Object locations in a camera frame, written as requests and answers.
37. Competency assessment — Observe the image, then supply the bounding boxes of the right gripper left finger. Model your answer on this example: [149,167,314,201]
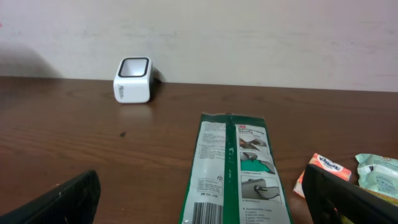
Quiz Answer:
[1,169,101,224]

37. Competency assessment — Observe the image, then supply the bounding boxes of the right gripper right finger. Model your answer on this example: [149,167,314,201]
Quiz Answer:
[302,164,397,224]

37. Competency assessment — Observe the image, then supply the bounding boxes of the orange juice carton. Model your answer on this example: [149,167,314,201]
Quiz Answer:
[293,153,352,198]

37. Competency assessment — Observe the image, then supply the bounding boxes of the light green tissue pack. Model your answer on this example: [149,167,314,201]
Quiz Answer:
[355,154,397,199]

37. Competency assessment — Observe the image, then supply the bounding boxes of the green white snack bag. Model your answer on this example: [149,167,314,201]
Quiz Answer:
[179,113,293,224]

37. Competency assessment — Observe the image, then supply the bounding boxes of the green juice carton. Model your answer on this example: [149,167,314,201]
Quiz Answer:
[362,187,398,206]

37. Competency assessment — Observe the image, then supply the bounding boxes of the white barcode scanner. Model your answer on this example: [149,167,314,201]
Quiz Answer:
[113,57,154,103]

